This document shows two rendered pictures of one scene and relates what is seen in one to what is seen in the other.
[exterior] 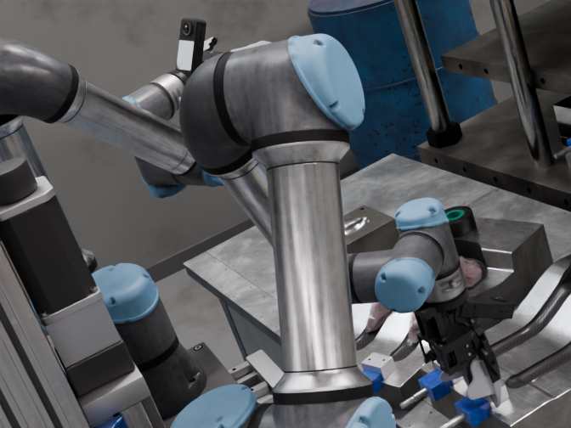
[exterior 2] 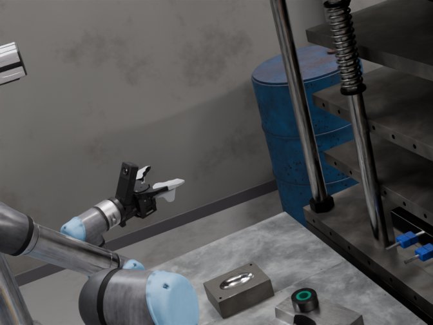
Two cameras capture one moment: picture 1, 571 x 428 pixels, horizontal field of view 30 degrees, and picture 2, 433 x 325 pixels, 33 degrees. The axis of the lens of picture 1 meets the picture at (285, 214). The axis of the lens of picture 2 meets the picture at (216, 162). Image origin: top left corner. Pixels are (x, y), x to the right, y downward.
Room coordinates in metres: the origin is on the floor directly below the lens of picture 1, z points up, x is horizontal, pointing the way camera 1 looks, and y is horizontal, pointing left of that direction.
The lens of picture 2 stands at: (0.11, -0.31, 2.27)
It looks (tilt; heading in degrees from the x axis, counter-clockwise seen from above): 23 degrees down; 4
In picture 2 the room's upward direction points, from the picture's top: 15 degrees counter-clockwise
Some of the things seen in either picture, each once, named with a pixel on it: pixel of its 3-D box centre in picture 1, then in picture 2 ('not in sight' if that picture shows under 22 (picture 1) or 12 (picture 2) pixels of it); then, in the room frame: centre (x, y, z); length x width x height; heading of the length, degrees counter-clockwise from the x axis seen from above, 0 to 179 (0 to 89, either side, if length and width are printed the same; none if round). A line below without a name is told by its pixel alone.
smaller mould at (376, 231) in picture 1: (349, 242); (238, 289); (2.32, -0.12, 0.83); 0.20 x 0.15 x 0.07; 109
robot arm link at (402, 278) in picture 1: (398, 274); not in sight; (1.36, -0.12, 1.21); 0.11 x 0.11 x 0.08; 60
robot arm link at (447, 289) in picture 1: (441, 282); not in sight; (1.44, -0.19, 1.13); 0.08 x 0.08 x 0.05
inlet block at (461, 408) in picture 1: (468, 412); not in sight; (1.43, -0.17, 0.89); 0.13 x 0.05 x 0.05; 110
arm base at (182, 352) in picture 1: (153, 370); not in sight; (1.57, 0.30, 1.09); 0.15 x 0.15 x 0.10
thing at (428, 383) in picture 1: (431, 387); not in sight; (1.53, -0.13, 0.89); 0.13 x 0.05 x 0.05; 109
